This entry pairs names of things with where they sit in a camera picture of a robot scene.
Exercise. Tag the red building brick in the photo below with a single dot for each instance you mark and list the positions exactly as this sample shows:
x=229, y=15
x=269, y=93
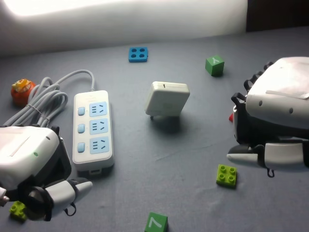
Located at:
x=231, y=117

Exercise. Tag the green cube letter Y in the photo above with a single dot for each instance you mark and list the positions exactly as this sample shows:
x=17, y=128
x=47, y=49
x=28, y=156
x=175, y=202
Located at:
x=214, y=67

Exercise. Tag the white backdrop sheet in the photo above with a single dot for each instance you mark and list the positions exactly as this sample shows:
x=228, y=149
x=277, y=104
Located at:
x=120, y=24

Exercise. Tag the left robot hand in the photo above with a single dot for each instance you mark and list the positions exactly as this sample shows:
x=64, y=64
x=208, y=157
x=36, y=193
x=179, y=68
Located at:
x=26, y=154

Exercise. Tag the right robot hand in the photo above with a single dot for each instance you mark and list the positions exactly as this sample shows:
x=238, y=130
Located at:
x=277, y=96

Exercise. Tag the white power adapter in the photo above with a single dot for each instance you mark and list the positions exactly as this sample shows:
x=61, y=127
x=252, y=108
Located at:
x=166, y=99

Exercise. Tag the grey table cloth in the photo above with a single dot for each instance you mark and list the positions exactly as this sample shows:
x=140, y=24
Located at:
x=169, y=157

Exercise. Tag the large lime building brick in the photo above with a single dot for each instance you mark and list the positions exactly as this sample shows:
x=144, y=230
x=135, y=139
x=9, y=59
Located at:
x=227, y=178

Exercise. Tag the small lime building brick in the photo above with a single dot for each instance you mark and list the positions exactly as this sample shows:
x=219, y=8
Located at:
x=18, y=211

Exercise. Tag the white power strip blue sockets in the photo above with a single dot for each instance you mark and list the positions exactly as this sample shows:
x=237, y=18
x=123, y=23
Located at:
x=83, y=140

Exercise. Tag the blue four-hole block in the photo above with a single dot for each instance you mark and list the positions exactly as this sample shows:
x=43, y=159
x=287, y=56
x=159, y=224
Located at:
x=138, y=58

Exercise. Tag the green cube number 7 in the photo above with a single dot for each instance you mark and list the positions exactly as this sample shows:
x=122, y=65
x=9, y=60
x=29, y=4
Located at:
x=157, y=223

